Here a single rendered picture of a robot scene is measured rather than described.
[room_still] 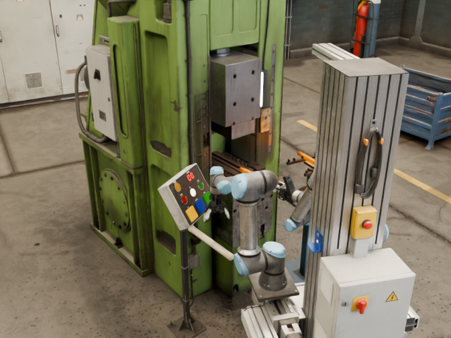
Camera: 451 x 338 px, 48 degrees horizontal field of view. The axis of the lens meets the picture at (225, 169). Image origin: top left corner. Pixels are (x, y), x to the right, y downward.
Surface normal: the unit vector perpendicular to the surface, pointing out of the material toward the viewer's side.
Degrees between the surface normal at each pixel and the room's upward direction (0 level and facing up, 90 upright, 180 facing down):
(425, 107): 89
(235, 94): 90
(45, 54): 90
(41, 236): 0
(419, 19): 90
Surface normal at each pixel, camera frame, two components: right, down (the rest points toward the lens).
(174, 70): -0.78, 0.26
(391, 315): 0.26, 0.45
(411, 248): 0.00, -0.90
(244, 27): 0.62, 0.34
